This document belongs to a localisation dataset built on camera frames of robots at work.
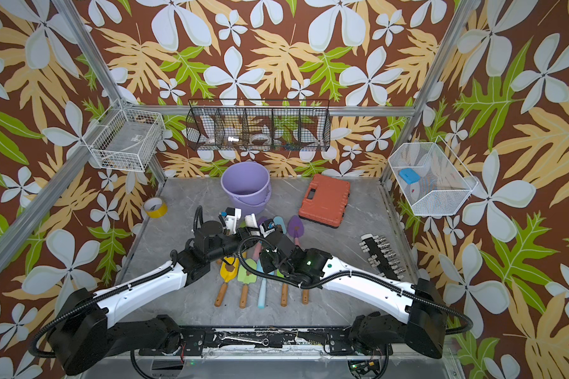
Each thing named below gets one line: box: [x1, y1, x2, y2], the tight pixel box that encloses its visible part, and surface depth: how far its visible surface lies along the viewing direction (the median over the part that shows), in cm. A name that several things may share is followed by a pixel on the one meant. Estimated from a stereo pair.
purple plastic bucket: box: [220, 161, 272, 217], surface depth 100 cm
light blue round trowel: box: [256, 258, 267, 309], surface depth 84 cm
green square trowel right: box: [301, 288, 310, 306], surface depth 83 cm
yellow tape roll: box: [143, 197, 169, 219], surface depth 110 cm
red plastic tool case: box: [298, 173, 351, 229], surface depth 107 cm
